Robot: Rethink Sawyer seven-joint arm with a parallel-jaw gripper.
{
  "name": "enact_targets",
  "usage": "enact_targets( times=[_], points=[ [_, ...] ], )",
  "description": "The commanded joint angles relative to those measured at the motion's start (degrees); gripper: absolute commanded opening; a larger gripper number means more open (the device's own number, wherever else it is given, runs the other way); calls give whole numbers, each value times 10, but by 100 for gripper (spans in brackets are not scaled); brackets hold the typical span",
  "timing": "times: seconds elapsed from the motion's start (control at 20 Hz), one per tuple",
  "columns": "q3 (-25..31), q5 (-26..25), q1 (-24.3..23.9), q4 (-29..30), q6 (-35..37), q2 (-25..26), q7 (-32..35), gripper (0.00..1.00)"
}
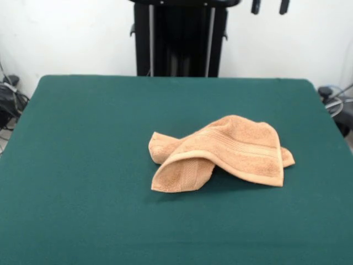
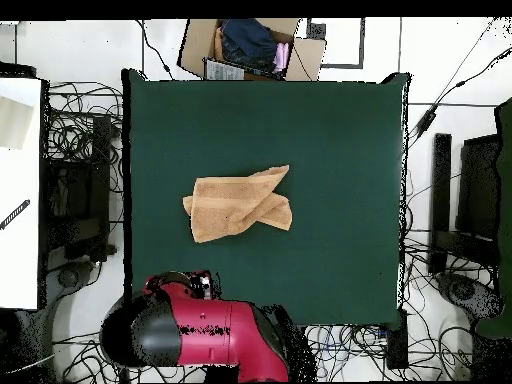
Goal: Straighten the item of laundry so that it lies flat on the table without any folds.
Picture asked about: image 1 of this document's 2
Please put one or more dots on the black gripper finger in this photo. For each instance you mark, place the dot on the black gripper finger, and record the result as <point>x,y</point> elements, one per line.
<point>256,6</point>
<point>284,7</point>

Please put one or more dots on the orange terry towel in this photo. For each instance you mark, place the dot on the orange terry towel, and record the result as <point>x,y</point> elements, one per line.
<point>242,154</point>

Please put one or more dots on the dark green table cloth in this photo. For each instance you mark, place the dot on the dark green table cloth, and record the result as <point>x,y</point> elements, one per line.
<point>82,165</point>

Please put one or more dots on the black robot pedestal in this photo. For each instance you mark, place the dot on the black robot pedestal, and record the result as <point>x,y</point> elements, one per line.
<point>179,33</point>

